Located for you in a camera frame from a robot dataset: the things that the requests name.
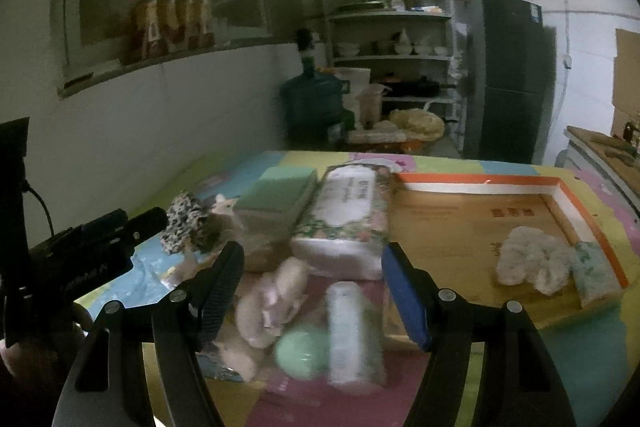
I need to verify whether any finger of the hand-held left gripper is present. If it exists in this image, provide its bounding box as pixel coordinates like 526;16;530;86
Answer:
126;207;169;250

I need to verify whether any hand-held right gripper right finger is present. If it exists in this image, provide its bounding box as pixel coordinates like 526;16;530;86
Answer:
381;242;586;427

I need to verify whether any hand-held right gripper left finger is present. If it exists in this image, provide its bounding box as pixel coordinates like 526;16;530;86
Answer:
52;241;246;427

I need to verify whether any leopard print plush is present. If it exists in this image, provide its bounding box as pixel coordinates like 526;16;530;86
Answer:
162;191;211;254

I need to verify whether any orange rimmed cardboard box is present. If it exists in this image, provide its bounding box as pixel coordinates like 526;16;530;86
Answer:
382;172;631;353

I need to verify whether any beige soft pad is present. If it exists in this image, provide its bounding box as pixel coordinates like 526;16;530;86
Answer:
212;332;268;383

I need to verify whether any person's left hand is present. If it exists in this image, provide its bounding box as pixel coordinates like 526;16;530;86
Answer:
0;301;96;380

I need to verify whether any pale pink plush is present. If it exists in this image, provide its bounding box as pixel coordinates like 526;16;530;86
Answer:
234;257;311;350

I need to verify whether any grey furry plush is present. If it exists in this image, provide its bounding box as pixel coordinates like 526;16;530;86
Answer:
197;201;243;253

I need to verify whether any white roll in plastic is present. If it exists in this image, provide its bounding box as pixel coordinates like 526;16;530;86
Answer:
324;281;388;397

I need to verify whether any light green ball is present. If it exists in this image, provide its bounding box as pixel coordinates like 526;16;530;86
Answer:
274;326;331;380

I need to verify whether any floral tissue pack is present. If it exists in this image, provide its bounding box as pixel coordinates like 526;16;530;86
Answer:
290;162;393;282

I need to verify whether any green sponge pack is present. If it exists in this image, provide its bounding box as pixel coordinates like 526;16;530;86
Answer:
234;167;319;233

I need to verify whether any white fluffy cloth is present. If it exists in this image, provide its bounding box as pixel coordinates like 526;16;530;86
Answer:
495;226;577;297

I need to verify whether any colourful cartoon play mat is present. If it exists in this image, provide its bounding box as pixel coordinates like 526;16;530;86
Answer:
75;149;640;427

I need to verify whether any flat beige box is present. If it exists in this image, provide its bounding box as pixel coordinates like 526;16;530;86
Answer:
347;129;407;144

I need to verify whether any basket of yellow noodles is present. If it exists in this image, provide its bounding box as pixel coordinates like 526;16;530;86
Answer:
389;108;446;140

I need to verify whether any clear plastic pitcher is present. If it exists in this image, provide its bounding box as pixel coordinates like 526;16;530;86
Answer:
356;84;389;128

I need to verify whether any large water jug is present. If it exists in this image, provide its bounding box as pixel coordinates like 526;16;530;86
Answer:
279;69;353;145

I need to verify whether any paper bag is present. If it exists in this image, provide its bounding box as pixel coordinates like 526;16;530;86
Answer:
332;67;372;118

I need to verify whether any kitchen counter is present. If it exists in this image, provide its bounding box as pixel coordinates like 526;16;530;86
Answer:
557;126;640;212

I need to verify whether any black water pump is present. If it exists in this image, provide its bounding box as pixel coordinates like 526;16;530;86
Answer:
295;28;321;75

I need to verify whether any wooden cutting board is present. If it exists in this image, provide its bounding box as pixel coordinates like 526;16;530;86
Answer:
566;126;640;168

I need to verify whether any row of white bowls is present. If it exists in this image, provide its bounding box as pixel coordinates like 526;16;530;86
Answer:
334;29;449;57

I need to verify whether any dark grey fridge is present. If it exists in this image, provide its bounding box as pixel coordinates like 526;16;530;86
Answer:
462;0;558;164

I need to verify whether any black cable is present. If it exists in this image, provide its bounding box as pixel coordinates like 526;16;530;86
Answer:
22;183;55;239

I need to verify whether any cardboard sheet on wall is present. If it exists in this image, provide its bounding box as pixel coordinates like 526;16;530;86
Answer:
612;28;640;148

